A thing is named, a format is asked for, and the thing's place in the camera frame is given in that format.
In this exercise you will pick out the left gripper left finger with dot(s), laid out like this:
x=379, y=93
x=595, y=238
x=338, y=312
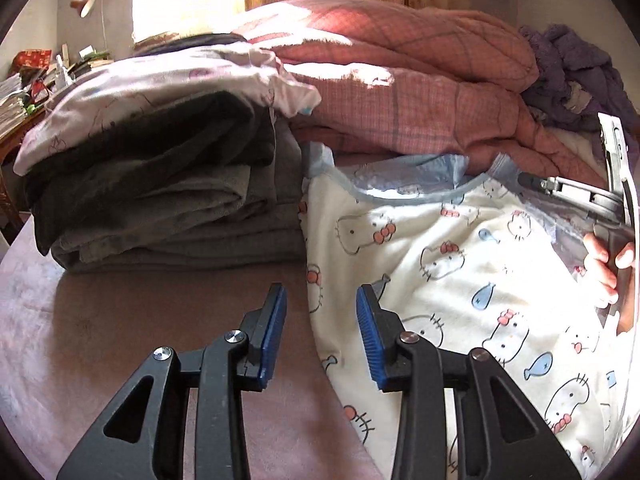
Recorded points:
x=140, y=433

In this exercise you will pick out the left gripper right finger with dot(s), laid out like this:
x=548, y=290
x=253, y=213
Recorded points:
x=500, y=435

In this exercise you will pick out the white Hello Kitty pants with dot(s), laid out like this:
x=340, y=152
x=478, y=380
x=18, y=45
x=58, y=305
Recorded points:
x=466, y=262

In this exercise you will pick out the person right hand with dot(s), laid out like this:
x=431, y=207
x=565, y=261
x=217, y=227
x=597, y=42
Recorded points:
x=603, y=272

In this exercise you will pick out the white pillow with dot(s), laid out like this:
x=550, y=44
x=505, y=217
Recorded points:
x=580, y=144

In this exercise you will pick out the purple fleece blanket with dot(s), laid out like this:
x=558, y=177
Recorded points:
x=577, y=81

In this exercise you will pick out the pink plaid quilt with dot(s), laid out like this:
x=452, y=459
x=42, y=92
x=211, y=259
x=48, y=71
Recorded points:
x=396, y=80

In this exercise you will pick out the dark folded clothes stack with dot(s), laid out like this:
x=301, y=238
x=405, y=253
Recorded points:
x=210, y=181

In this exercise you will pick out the wooden desk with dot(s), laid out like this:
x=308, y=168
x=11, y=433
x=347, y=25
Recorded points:
x=14, y=210

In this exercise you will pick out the stack of papers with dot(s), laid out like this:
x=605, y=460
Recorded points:
x=13, y=96

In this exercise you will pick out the pink cartoon folded garment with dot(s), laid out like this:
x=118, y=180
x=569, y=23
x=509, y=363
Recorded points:
x=134, y=86

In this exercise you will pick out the stack of books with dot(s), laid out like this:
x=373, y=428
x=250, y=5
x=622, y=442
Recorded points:
x=89, y=59

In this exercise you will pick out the red box on desk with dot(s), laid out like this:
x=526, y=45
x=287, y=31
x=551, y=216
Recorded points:
x=31, y=59

